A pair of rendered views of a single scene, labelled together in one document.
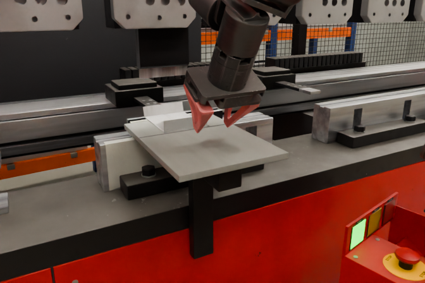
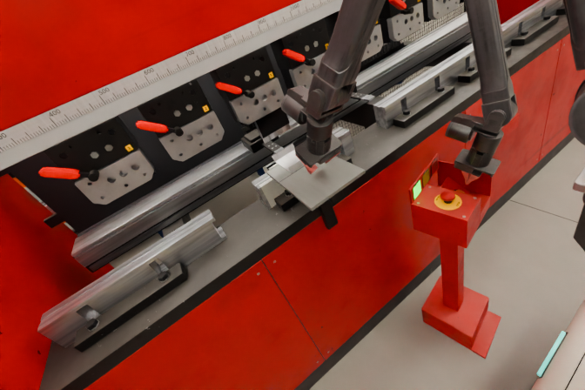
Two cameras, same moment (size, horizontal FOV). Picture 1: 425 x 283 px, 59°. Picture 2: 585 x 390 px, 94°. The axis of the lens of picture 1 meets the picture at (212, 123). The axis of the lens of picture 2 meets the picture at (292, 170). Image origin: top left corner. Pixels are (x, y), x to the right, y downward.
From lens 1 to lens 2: 0.24 m
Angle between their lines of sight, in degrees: 17
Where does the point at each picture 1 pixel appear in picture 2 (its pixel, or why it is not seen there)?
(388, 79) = (421, 54)
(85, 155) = not seen: hidden behind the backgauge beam
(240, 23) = (319, 127)
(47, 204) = (244, 227)
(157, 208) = (301, 212)
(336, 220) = (404, 176)
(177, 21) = (275, 105)
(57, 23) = (212, 140)
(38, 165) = not seen: hidden behind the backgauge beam
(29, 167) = not seen: hidden behind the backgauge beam
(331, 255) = (406, 195)
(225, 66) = (316, 145)
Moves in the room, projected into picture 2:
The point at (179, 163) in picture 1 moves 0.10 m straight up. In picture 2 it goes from (308, 198) to (295, 167)
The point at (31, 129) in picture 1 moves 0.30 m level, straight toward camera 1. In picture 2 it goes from (212, 182) to (237, 221)
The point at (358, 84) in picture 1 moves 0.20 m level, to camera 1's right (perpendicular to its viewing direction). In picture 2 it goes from (401, 67) to (442, 52)
